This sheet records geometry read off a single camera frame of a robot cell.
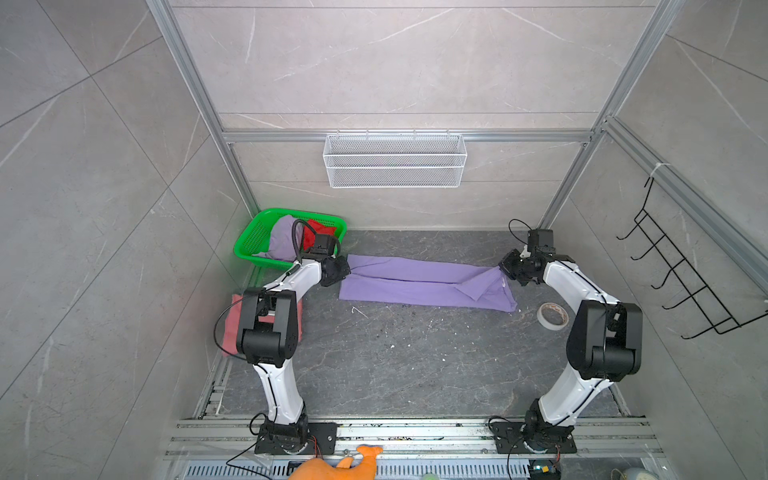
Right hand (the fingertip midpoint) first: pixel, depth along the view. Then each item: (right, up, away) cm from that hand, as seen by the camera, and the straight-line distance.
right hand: (499, 261), depth 96 cm
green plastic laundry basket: (-88, +9, +15) cm, 90 cm away
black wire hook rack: (+30, -11, -38) cm, 50 cm away
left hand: (-52, -1, +3) cm, 52 cm away
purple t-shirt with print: (-35, -7, +5) cm, 36 cm away
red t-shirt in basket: (-66, +13, +19) cm, 70 cm away
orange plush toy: (-51, -45, -32) cm, 75 cm away
